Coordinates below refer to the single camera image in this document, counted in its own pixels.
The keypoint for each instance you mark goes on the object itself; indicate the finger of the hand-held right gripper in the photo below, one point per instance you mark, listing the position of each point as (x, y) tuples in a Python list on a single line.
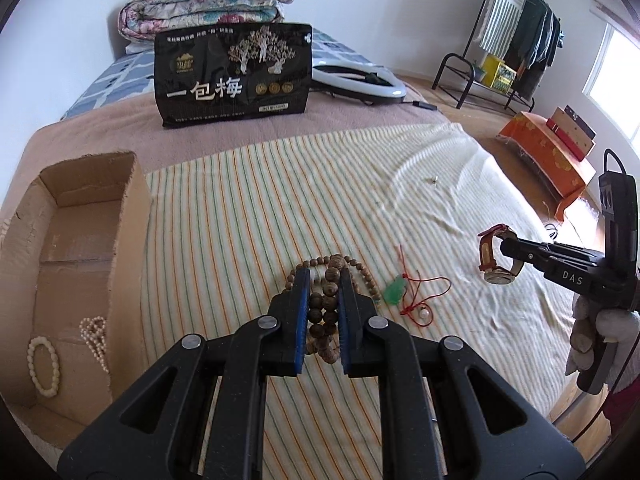
[(550, 249), (560, 272)]

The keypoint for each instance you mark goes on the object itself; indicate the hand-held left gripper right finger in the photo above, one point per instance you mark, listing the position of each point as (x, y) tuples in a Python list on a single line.
[(345, 320)]

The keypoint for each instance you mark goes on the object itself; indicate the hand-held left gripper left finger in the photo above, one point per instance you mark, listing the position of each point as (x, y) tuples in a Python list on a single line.
[(300, 310)]

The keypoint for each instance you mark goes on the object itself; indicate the brown cardboard box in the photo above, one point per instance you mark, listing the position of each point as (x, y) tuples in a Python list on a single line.
[(75, 240)]

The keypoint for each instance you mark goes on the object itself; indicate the person's right hand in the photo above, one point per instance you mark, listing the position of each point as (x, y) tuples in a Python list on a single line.
[(625, 325)]

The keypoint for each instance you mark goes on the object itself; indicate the orange cloth covered stool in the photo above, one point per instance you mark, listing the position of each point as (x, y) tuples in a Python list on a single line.
[(540, 150)]

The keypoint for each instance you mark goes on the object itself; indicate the dark red flat box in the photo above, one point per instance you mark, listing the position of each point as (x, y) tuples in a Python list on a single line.
[(565, 140)]

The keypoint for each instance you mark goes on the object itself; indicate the striped cream cloth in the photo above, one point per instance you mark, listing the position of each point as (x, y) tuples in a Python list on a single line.
[(225, 220)]

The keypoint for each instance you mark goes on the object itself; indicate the beige flat box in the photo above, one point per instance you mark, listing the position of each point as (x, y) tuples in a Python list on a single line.
[(575, 127)]

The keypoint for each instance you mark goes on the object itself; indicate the window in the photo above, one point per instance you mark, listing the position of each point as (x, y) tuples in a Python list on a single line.
[(620, 75)]

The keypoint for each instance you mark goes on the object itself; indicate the yellow green printed box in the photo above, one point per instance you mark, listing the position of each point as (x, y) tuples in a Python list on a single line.
[(506, 79)]

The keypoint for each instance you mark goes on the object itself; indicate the black metal clothes rack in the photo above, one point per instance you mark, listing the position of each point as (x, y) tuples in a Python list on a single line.
[(450, 57)]

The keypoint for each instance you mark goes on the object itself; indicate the dark hanging clothes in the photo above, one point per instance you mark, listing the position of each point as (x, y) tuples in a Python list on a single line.
[(530, 30)]

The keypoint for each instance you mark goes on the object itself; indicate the black snack bag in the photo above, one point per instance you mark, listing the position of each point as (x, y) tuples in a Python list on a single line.
[(210, 95)]

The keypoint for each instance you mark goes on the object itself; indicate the brown blanket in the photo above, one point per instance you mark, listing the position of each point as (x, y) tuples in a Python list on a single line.
[(125, 140)]

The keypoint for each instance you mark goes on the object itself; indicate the striped hanging towel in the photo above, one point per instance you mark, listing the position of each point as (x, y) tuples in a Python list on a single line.
[(502, 5)]

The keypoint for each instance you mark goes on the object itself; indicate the blue checked bed sheet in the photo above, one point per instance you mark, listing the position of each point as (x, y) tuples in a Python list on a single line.
[(115, 80)]

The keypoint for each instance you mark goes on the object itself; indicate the folded floral quilt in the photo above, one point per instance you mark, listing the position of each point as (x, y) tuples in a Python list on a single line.
[(200, 5)]

